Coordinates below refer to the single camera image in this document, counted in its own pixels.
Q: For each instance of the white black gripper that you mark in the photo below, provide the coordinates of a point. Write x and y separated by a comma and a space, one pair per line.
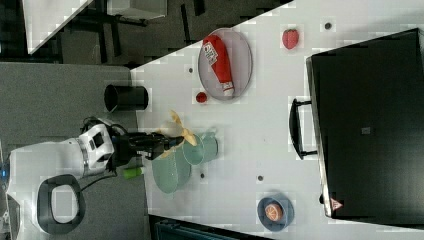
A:
104, 145

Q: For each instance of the peeled plush banana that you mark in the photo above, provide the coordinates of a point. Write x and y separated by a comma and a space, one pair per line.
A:
174, 129

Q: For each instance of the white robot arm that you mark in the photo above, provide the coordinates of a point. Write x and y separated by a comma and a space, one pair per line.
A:
41, 181

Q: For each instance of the green mug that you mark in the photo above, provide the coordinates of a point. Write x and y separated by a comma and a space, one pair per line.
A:
205, 150

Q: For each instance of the green round plate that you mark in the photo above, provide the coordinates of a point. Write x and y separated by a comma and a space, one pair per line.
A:
172, 172

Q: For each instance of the green marker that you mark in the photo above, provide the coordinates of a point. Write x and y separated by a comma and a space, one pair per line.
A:
130, 173

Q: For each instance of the black cylinder cup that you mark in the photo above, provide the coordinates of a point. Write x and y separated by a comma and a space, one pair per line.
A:
125, 98

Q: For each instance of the red plush ketchup bottle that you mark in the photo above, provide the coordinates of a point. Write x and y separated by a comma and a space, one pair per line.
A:
216, 54

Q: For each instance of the plush orange slice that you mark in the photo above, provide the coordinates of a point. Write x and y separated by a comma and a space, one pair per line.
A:
273, 212

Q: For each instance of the dark blue bowl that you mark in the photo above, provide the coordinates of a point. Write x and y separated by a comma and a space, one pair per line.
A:
283, 204

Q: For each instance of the large red plush strawberry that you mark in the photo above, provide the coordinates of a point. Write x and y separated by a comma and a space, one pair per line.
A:
290, 38

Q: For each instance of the black oven with handle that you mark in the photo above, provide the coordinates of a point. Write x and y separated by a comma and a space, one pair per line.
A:
367, 109

